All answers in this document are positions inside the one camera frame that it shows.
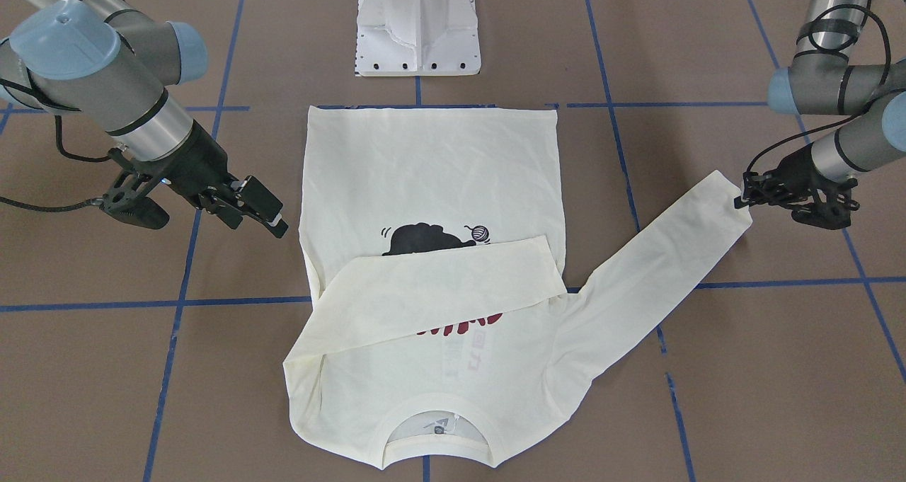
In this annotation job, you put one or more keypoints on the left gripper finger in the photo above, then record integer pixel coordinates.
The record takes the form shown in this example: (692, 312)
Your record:
(751, 198)
(754, 182)

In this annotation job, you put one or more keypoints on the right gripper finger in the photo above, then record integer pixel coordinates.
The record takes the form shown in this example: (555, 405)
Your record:
(228, 213)
(256, 201)

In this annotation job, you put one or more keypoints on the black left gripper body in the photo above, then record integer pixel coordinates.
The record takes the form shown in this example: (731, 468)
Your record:
(795, 167)

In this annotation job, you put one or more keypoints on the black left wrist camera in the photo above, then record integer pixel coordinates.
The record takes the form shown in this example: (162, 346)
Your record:
(830, 209)

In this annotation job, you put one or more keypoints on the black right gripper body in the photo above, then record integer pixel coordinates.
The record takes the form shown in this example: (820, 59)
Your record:
(200, 161)

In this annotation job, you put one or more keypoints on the white camera mast base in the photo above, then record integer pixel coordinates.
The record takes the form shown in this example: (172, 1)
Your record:
(417, 38)

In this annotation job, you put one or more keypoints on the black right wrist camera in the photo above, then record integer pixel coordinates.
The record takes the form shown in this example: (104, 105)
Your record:
(128, 201)

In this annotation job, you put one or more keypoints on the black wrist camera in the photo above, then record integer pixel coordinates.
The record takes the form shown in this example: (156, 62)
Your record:
(128, 201)
(830, 209)

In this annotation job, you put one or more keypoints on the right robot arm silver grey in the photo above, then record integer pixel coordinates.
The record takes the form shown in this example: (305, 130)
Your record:
(113, 63)

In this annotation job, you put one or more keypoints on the cream long-sleeve cat shirt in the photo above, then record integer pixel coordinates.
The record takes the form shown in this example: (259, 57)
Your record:
(434, 242)

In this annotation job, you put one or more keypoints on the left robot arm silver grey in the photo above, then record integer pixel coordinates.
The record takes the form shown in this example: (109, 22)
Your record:
(842, 66)

